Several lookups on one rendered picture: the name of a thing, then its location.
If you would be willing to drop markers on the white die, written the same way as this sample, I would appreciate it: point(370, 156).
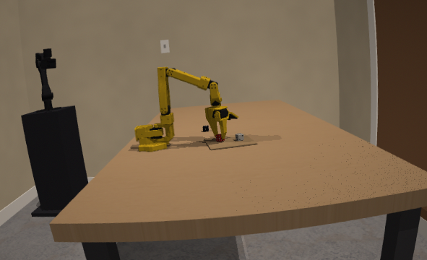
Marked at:
point(239, 137)

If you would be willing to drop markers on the red die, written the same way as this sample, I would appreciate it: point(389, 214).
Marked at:
point(218, 138)

